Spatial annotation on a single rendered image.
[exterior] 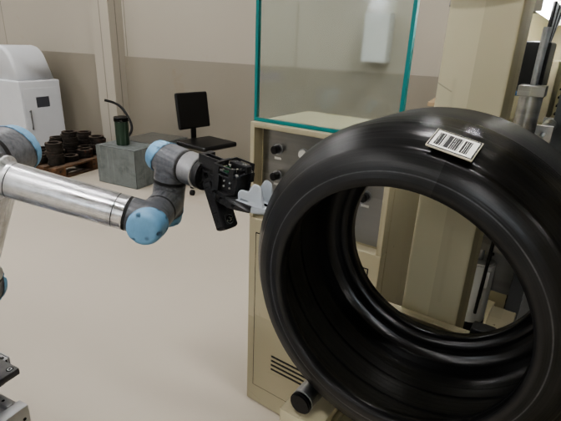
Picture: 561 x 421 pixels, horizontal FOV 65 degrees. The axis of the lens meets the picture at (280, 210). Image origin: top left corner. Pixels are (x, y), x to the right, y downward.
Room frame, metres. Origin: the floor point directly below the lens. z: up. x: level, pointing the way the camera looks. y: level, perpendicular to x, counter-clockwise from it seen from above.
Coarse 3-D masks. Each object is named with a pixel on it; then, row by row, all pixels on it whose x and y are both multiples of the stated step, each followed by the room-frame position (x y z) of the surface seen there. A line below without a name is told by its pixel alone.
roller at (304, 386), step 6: (306, 384) 0.67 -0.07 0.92; (300, 390) 0.66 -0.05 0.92; (306, 390) 0.66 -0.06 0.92; (312, 390) 0.66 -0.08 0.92; (294, 396) 0.65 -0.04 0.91; (300, 396) 0.65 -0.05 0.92; (306, 396) 0.65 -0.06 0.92; (312, 396) 0.65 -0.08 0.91; (318, 396) 0.66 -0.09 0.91; (294, 402) 0.65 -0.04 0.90; (300, 402) 0.64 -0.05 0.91; (306, 402) 0.64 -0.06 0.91; (312, 402) 0.64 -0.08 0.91; (300, 408) 0.64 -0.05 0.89; (306, 408) 0.64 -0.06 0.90
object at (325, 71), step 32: (256, 0) 1.61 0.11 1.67; (288, 0) 1.55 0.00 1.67; (320, 0) 1.48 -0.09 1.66; (352, 0) 1.42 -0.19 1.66; (384, 0) 1.36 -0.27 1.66; (416, 0) 1.31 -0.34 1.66; (256, 32) 1.61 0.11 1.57; (288, 32) 1.54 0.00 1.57; (320, 32) 1.48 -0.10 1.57; (352, 32) 1.41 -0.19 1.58; (384, 32) 1.36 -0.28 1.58; (256, 64) 1.61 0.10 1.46; (288, 64) 1.54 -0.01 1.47; (320, 64) 1.47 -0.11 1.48; (352, 64) 1.41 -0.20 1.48; (384, 64) 1.35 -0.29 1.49; (256, 96) 1.61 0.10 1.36; (288, 96) 1.54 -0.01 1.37; (320, 96) 1.47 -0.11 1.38; (352, 96) 1.40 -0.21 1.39; (384, 96) 1.34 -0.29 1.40; (320, 128) 1.45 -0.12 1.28
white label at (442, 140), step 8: (432, 136) 0.56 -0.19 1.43; (440, 136) 0.56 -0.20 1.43; (448, 136) 0.56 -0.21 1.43; (456, 136) 0.56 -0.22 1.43; (432, 144) 0.55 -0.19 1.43; (440, 144) 0.55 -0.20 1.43; (448, 144) 0.55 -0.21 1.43; (456, 144) 0.55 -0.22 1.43; (464, 144) 0.55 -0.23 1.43; (472, 144) 0.55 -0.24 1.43; (480, 144) 0.55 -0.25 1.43; (448, 152) 0.54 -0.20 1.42; (456, 152) 0.53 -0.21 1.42; (464, 152) 0.53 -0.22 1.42; (472, 152) 0.53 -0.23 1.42; (472, 160) 0.52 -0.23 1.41
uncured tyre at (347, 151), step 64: (384, 128) 0.62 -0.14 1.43; (448, 128) 0.59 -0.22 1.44; (512, 128) 0.66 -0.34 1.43; (320, 192) 0.63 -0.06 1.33; (448, 192) 0.53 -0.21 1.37; (512, 192) 0.50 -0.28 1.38; (320, 256) 0.89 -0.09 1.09; (512, 256) 0.48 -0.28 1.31; (320, 320) 0.79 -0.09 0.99; (384, 320) 0.83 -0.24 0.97; (320, 384) 0.62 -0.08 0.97; (384, 384) 0.70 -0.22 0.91; (448, 384) 0.69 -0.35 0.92; (512, 384) 0.63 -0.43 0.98
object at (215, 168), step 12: (204, 156) 0.90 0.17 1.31; (216, 156) 0.91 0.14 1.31; (204, 168) 0.91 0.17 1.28; (216, 168) 0.86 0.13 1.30; (228, 168) 0.84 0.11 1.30; (240, 168) 0.87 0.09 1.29; (252, 168) 0.89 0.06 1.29; (192, 180) 0.90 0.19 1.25; (204, 180) 0.91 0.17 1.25; (216, 180) 0.86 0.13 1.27; (228, 180) 0.86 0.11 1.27; (240, 180) 0.87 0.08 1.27; (252, 180) 0.89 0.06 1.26; (216, 192) 0.87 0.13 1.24; (228, 192) 0.86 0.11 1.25
